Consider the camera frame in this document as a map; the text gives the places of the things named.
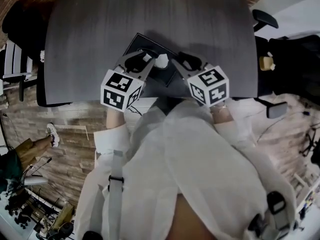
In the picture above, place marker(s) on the person's white clothing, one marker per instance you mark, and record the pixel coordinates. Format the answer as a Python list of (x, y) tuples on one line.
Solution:
[(175, 159)]

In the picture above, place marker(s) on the black high-back office chair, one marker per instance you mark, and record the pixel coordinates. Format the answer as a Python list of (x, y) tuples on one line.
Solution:
[(22, 26)]

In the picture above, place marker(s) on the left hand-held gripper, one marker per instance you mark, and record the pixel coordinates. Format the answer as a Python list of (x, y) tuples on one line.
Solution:
[(112, 84)]

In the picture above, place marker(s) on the black tissue box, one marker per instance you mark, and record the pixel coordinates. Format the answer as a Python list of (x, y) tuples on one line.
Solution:
[(140, 42)]

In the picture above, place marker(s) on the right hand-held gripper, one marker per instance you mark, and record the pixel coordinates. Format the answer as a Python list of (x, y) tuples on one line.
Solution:
[(207, 84)]

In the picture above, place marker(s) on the small yellow object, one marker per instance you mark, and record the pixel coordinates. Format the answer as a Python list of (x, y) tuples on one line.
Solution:
[(265, 62)]

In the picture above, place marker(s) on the person's chest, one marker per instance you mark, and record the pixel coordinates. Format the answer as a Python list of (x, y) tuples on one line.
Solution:
[(190, 221)]

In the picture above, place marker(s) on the person's left forearm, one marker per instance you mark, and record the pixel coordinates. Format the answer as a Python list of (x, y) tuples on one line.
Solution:
[(115, 119)]

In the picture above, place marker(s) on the white slatted chair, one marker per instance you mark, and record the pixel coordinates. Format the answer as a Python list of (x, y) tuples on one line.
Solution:
[(12, 59)]

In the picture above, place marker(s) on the small white object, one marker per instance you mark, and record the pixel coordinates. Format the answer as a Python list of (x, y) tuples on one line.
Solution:
[(42, 56)]

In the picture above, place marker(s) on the cluttered white workbench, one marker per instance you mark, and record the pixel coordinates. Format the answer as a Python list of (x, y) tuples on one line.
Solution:
[(25, 216)]

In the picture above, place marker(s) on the white tissue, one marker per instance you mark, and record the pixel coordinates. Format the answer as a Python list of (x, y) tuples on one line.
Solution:
[(162, 60)]

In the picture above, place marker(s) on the black mesh office chair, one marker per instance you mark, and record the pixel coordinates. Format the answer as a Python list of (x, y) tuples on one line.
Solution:
[(295, 64)]

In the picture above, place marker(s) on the grey chair armrest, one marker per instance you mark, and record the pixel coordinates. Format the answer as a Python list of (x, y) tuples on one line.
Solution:
[(35, 180)]

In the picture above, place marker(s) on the black tripod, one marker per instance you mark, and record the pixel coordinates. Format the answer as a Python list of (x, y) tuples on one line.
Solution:
[(310, 139)]

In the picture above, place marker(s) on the person's right forearm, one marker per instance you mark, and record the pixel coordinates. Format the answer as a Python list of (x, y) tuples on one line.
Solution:
[(221, 115)]

